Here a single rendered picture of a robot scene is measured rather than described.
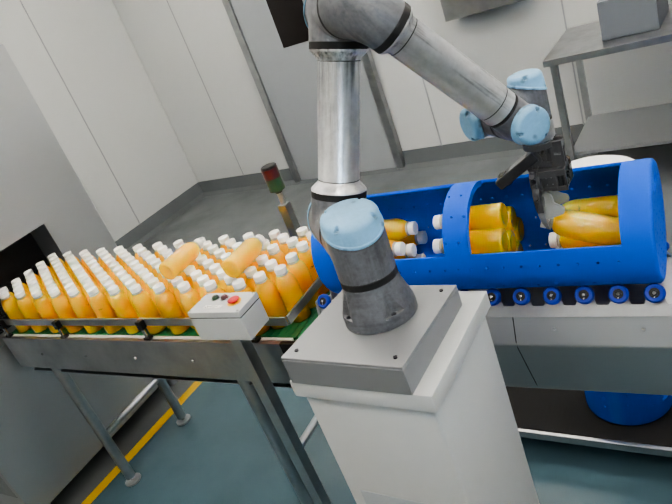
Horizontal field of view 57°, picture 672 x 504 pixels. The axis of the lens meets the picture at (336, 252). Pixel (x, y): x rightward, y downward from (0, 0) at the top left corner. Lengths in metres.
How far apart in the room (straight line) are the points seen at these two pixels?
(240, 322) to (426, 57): 0.94
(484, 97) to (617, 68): 3.70
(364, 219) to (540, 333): 0.69
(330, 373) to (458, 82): 0.58
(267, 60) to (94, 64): 1.75
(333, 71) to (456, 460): 0.77
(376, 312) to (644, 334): 0.69
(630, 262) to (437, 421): 0.58
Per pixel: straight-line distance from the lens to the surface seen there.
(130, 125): 6.72
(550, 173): 1.45
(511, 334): 1.67
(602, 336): 1.62
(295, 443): 2.11
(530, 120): 1.22
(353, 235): 1.12
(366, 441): 1.31
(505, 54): 4.98
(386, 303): 1.18
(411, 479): 1.34
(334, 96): 1.22
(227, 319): 1.78
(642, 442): 2.35
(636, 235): 1.45
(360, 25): 1.11
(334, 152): 1.24
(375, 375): 1.12
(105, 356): 2.59
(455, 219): 1.55
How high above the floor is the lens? 1.86
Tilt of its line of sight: 25 degrees down
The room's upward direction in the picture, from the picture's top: 21 degrees counter-clockwise
